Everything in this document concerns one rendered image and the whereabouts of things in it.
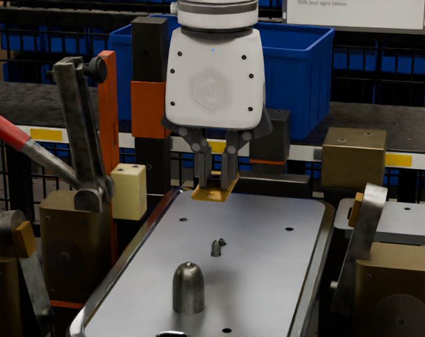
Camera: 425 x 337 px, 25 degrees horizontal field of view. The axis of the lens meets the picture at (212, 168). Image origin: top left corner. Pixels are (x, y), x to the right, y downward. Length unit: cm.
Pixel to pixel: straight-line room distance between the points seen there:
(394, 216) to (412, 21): 42
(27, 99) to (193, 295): 72
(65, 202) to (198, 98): 21
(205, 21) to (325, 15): 60
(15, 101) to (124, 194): 47
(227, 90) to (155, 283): 22
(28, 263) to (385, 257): 35
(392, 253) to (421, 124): 50
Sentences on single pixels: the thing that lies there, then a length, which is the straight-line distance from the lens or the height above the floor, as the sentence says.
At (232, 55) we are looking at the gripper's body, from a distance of 99.
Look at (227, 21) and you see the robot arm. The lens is 97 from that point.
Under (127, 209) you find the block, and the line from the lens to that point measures 117.
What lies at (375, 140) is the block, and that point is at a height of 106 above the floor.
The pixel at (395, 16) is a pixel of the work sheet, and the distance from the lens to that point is 154.
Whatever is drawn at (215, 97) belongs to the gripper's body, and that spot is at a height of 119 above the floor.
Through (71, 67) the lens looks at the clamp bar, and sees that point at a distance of 105.
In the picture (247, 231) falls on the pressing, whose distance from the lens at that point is 116.
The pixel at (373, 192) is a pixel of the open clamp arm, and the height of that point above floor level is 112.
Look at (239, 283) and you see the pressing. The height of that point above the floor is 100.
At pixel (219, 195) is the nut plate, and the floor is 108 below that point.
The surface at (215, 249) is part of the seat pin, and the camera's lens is 109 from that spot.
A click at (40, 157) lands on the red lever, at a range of 111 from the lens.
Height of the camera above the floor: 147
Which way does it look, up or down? 20 degrees down
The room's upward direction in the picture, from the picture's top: straight up
